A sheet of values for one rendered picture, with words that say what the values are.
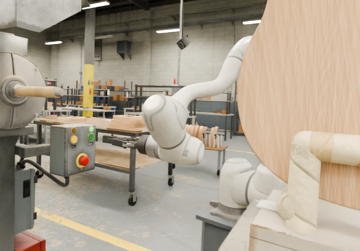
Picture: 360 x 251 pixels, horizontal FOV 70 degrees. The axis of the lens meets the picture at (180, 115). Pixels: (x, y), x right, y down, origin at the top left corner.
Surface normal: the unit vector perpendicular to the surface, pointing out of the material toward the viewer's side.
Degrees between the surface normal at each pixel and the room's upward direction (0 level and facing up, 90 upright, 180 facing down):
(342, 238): 0
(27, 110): 97
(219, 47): 90
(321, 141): 64
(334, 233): 0
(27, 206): 90
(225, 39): 90
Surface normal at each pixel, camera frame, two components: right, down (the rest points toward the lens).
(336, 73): -0.50, 0.03
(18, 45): 0.88, 0.07
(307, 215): -0.03, 0.05
